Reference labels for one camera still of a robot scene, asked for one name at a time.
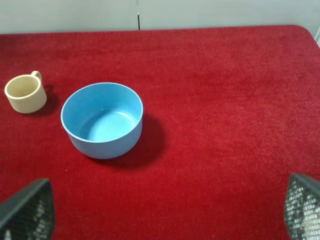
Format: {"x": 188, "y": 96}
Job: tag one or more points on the cream plastic mug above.
{"x": 26, "y": 93}

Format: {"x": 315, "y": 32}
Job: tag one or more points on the blue plastic bowl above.
{"x": 103, "y": 120}

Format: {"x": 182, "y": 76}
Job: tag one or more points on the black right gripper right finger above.
{"x": 302, "y": 208}

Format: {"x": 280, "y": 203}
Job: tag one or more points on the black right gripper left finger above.
{"x": 29, "y": 214}

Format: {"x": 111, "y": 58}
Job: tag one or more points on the red felt table cloth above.
{"x": 229, "y": 114}

